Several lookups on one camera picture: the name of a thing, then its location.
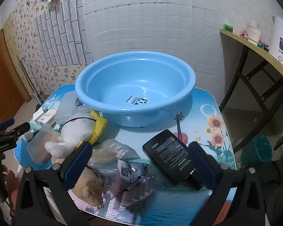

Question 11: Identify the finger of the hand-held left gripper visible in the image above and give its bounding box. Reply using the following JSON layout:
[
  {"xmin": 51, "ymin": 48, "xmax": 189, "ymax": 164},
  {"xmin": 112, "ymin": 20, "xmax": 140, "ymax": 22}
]
[
  {"xmin": 11, "ymin": 122, "xmax": 31, "ymax": 137},
  {"xmin": 0, "ymin": 118, "xmax": 15, "ymax": 133}
]

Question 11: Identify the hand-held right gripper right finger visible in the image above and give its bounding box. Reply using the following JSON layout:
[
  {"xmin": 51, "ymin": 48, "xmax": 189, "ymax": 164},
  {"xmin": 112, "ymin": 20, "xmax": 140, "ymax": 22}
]
[{"xmin": 187, "ymin": 141, "xmax": 267, "ymax": 226}]

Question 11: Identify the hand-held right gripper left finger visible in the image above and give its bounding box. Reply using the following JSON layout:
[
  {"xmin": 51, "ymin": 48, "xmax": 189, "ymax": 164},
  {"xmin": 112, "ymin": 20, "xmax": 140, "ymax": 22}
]
[{"xmin": 14, "ymin": 141, "xmax": 95, "ymax": 226}]

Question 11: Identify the beige plush toy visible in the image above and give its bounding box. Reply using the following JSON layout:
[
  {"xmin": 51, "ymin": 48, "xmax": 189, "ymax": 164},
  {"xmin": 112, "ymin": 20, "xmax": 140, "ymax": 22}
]
[{"xmin": 51, "ymin": 157, "xmax": 106, "ymax": 209}]

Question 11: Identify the clear bag of wooden sticks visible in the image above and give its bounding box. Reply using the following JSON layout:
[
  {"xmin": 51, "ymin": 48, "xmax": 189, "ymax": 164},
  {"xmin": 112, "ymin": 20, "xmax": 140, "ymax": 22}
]
[{"xmin": 27, "ymin": 124, "xmax": 62, "ymax": 165}]

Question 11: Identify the white and orange tissue pack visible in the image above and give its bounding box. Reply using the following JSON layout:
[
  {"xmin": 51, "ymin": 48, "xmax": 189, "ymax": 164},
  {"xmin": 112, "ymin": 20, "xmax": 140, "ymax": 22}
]
[{"xmin": 37, "ymin": 108, "xmax": 58, "ymax": 126}]

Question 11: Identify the white plush rabbit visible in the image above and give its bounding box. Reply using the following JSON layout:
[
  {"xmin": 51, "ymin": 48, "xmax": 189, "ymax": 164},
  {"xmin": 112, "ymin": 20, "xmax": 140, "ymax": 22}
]
[{"xmin": 45, "ymin": 112, "xmax": 97, "ymax": 165}]

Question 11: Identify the black power adapter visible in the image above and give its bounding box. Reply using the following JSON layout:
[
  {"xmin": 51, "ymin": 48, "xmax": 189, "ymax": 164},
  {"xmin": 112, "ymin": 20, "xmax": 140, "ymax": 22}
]
[{"xmin": 142, "ymin": 129, "xmax": 204, "ymax": 191}]

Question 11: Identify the clear bag of cotton swabs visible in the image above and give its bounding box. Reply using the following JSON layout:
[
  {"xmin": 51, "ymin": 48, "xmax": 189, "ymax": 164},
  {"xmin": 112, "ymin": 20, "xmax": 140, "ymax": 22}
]
[{"xmin": 87, "ymin": 138, "xmax": 142, "ymax": 170}]

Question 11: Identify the yellow mesh scrubber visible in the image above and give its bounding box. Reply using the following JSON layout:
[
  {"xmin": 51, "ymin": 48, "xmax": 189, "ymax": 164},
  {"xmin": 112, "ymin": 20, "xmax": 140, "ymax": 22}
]
[{"xmin": 81, "ymin": 109, "xmax": 108, "ymax": 146}]

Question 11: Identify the translucent plastic box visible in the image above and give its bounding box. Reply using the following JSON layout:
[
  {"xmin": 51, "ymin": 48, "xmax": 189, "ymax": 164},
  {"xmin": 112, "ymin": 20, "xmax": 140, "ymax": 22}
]
[{"xmin": 55, "ymin": 91, "xmax": 79, "ymax": 125}]

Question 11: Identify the silver wrapper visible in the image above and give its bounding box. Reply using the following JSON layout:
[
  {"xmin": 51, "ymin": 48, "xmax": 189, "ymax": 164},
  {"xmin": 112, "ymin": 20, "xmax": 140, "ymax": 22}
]
[{"xmin": 117, "ymin": 159, "xmax": 154, "ymax": 193}]

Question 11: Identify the blue plastic basin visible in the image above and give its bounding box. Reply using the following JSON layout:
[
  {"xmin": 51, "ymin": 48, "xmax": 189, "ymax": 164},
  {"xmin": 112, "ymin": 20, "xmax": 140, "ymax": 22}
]
[{"xmin": 75, "ymin": 51, "xmax": 197, "ymax": 128}]

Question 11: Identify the wooden door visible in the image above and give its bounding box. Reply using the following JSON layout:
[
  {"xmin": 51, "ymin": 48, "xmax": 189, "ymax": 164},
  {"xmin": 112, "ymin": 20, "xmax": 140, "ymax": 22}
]
[{"xmin": 0, "ymin": 16, "xmax": 31, "ymax": 125}]

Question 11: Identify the side table with black legs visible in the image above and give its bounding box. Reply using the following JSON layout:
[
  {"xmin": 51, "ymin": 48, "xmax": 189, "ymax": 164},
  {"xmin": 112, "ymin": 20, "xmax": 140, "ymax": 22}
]
[{"xmin": 219, "ymin": 29, "xmax": 283, "ymax": 154}]

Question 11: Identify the white cup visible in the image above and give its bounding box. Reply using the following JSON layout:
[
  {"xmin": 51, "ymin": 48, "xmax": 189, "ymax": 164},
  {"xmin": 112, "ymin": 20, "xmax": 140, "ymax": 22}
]
[{"xmin": 247, "ymin": 19, "xmax": 261, "ymax": 46}]

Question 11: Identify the white electric kettle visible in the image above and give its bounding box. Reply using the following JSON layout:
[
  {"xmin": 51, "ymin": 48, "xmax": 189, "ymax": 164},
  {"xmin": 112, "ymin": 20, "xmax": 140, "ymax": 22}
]
[{"xmin": 268, "ymin": 16, "xmax": 283, "ymax": 71}]

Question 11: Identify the grey dustpan with metal handle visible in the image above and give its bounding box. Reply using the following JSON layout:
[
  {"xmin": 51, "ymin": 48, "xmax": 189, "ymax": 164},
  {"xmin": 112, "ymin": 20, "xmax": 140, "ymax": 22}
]
[{"xmin": 19, "ymin": 60, "xmax": 44, "ymax": 105}]

